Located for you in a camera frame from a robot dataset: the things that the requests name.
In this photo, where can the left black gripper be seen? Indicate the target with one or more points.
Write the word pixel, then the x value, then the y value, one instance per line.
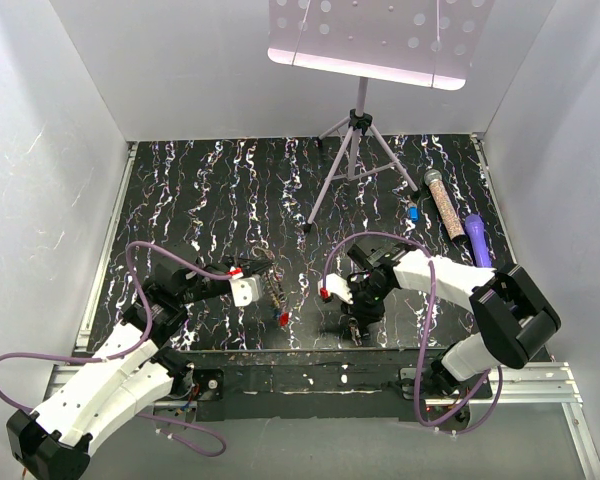
pixel 250 266

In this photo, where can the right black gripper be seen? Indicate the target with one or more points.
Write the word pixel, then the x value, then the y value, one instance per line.
pixel 364 315

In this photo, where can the large toothed keyring disc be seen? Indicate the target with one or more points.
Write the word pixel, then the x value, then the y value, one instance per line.
pixel 272 281

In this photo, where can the white black key fob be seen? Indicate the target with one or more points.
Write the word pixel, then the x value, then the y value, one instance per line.
pixel 355 333

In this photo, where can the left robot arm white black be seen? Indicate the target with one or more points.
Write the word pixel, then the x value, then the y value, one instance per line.
pixel 132 369

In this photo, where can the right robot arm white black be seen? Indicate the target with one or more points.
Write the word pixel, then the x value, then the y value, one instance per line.
pixel 514 319

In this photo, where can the glitter toy microphone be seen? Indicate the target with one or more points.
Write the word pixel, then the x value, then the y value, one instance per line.
pixel 433 180

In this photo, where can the lilac music stand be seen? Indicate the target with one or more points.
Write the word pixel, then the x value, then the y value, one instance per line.
pixel 421 43

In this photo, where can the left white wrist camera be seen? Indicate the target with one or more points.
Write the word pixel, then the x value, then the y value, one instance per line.
pixel 245 289

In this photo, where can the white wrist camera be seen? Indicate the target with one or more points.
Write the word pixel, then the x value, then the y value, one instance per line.
pixel 334 286
pixel 245 289

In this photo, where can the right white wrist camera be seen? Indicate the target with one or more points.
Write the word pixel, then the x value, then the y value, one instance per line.
pixel 334 286

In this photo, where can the black front rail base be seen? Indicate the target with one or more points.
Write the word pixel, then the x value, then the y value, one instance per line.
pixel 302 384

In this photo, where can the aluminium frame rail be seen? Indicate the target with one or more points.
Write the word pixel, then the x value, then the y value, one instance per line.
pixel 538 383

